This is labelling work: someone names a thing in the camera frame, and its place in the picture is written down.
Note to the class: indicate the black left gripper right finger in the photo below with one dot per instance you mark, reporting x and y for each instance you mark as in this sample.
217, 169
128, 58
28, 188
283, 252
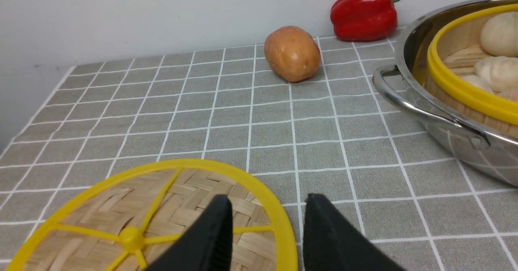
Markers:
332, 243

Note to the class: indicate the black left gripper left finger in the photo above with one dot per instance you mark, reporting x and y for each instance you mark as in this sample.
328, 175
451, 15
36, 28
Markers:
207, 244

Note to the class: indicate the woven bamboo steamer lid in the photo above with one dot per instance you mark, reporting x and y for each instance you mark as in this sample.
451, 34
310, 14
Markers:
126, 222

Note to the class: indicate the bamboo steamer basket yellow rim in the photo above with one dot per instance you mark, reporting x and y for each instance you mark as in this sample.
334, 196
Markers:
453, 52

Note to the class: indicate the stainless steel pot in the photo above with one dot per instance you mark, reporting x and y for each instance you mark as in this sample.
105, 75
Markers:
402, 84

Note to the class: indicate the grey checkered tablecloth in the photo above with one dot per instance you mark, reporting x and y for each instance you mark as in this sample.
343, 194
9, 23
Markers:
333, 134

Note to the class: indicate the brown potato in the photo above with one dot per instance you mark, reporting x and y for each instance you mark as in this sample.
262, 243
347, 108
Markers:
292, 54

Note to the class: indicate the white dumpling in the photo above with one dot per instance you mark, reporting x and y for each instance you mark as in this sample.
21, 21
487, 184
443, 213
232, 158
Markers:
478, 82

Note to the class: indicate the red bell pepper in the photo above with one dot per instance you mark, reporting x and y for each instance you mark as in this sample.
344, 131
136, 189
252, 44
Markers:
364, 20

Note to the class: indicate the white steamed bun front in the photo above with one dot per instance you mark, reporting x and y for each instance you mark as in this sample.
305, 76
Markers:
500, 72

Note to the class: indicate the white steamed bun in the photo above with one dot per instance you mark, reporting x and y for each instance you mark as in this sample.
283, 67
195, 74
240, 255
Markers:
499, 35
500, 72

